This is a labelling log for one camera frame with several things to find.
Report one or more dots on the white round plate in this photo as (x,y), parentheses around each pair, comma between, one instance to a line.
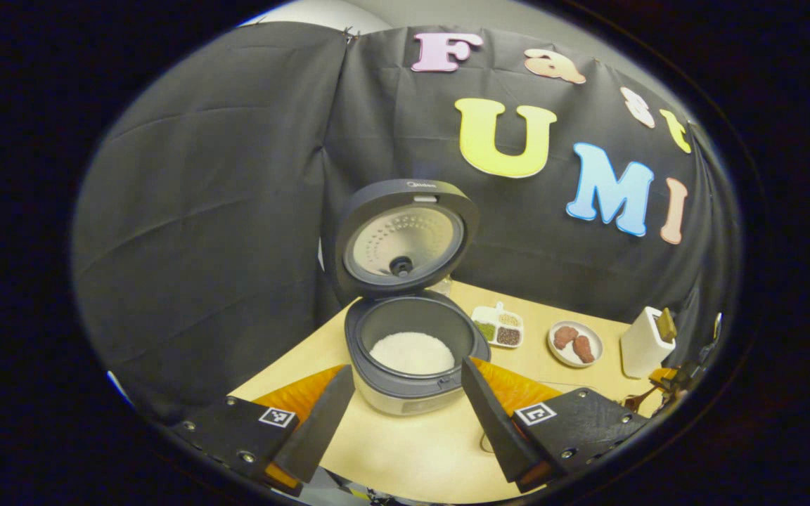
(563,356)

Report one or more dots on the black backdrop cloth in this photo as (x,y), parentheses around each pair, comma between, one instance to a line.
(222,211)

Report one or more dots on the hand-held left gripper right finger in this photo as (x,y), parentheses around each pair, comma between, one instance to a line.
(489,422)

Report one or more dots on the white rice portion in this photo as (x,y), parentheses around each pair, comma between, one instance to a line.
(412,353)

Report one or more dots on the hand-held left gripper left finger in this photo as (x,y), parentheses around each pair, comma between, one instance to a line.
(324,422)

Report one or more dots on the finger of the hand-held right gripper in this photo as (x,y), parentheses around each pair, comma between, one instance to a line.
(676,377)

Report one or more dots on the dark grey rice cooker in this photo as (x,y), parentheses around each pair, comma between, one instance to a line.
(405,239)

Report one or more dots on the brown fried chicken piece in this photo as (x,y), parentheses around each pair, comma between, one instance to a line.
(565,337)
(584,349)

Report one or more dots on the white divided bean dish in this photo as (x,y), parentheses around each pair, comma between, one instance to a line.
(496,325)

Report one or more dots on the white square container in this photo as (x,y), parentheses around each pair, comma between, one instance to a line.
(640,351)

